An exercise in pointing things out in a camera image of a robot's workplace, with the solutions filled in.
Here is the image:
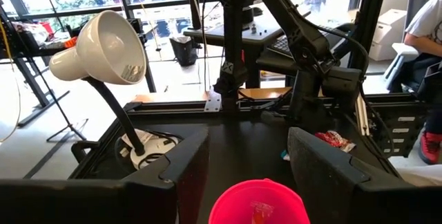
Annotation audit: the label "person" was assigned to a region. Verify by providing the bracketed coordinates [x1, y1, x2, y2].
[389, 0, 442, 165]

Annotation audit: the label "grey desk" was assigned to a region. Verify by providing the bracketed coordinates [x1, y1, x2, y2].
[182, 4, 346, 90]

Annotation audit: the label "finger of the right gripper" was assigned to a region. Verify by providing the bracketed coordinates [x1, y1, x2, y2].
[305, 73, 324, 122]
[290, 73, 308, 122]

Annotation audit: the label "black bag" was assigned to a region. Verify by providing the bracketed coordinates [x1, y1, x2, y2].
[169, 35, 200, 67]

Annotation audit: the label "black T-foot desk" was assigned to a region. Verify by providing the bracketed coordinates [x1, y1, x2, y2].
[0, 26, 75, 128]

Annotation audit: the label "black tripod stand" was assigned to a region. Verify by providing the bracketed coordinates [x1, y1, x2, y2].
[37, 0, 90, 142]

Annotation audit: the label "grey office chair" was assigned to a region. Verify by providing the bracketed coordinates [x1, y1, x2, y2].
[382, 0, 442, 93]

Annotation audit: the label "black lamp cable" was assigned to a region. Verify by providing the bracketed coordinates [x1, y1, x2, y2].
[113, 129, 186, 165]

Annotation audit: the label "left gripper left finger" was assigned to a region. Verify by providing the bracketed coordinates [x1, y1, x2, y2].
[122, 127, 211, 224]

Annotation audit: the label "clear wrapped orange candy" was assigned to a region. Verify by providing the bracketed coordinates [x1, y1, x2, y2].
[250, 201, 276, 224]

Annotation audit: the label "white cardboard boxes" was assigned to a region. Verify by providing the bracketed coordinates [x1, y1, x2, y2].
[368, 8, 409, 62]

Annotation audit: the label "black frame post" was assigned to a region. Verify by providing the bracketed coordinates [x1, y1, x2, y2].
[347, 0, 392, 97]

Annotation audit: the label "black laptop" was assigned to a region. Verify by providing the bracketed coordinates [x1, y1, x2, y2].
[267, 25, 346, 61]

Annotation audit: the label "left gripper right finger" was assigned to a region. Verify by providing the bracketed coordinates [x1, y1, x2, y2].
[287, 126, 374, 224]

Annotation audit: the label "red Skittles bag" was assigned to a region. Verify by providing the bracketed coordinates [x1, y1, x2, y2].
[314, 129, 357, 153]

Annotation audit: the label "black labelled drawer unit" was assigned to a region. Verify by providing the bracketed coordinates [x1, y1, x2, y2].
[366, 94, 428, 158]

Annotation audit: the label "white gooseneck desk lamp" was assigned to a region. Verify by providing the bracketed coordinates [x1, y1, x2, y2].
[48, 9, 181, 170]

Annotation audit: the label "silver mounting bracket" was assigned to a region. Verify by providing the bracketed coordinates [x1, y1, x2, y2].
[204, 90, 222, 113]

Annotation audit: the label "pink plastic face bucket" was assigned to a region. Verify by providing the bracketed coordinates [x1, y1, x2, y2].
[208, 178, 311, 224]

